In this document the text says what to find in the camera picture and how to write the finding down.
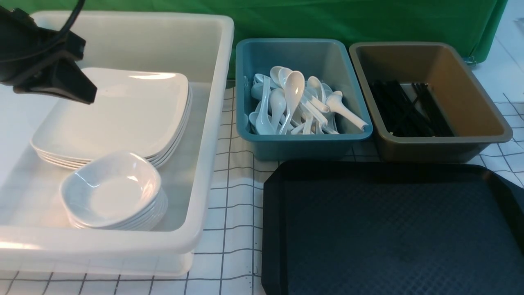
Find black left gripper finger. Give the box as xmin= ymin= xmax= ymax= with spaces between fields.
xmin=14 ymin=59 xmax=97 ymax=104

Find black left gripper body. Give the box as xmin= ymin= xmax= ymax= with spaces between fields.
xmin=0 ymin=6 xmax=86 ymax=86

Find white square rice plate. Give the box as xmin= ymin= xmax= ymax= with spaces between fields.
xmin=31 ymin=67 xmax=190 ymax=161

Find white ceramic soup spoon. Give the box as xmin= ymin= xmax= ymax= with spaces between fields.
xmin=255 ymin=77 xmax=276 ymax=135

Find stack of white square plates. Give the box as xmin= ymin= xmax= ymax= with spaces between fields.
xmin=30 ymin=85 xmax=193 ymax=170

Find stack of small white bowls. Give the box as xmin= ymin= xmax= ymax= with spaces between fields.
xmin=59 ymin=151 xmax=168 ymax=231

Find large white plastic tub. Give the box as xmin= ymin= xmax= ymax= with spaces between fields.
xmin=1 ymin=11 xmax=234 ymax=277

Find white spoon bin left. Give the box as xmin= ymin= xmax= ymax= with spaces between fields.
xmin=269 ymin=88 xmax=287 ymax=134

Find white spoon upright in bin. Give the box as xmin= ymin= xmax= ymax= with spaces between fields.
xmin=278 ymin=71 xmax=305 ymax=135

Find white checked tablecloth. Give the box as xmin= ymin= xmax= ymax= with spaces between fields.
xmin=1 ymin=34 xmax=523 ymax=295

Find teal plastic bin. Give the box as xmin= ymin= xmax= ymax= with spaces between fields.
xmin=235 ymin=39 xmax=373 ymax=162

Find white spoon at bin right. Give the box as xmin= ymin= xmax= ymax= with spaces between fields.
xmin=325 ymin=91 xmax=368 ymax=132

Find black serving tray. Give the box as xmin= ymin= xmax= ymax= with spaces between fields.
xmin=261 ymin=160 xmax=524 ymax=295

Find pile of black chopsticks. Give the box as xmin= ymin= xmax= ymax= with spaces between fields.
xmin=369 ymin=80 xmax=455 ymax=138

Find brown plastic bin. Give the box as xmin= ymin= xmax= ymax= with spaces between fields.
xmin=348 ymin=42 xmax=513 ymax=163

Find green cloth backdrop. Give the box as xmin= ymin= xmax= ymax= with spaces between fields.
xmin=0 ymin=0 xmax=509 ymax=78

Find black cable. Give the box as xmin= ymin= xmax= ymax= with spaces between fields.
xmin=0 ymin=0 xmax=86 ymax=64

